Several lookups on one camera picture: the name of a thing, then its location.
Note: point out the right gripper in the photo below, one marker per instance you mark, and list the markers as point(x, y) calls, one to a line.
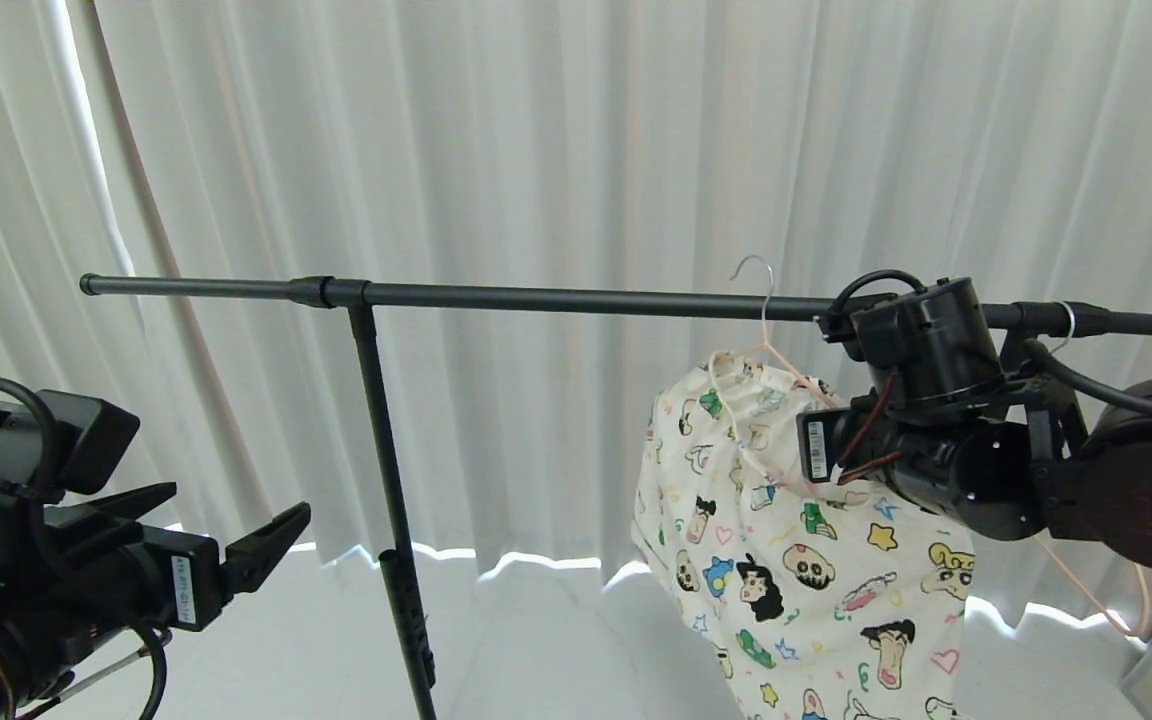
point(936, 470)

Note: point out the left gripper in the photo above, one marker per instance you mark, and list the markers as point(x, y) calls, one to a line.
point(96, 600)

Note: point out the cream printed garment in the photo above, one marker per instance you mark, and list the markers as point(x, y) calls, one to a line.
point(816, 620)

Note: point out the pink clothes hanger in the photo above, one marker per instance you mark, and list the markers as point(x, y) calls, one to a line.
point(766, 325)
point(1143, 600)

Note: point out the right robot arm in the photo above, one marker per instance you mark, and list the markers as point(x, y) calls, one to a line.
point(1146, 480)

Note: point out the black clothes rack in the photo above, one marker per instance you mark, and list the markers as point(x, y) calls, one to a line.
point(536, 297)

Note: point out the white curtain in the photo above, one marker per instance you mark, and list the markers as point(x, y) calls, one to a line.
point(536, 130)

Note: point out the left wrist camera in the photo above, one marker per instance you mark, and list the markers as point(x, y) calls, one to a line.
point(86, 440)

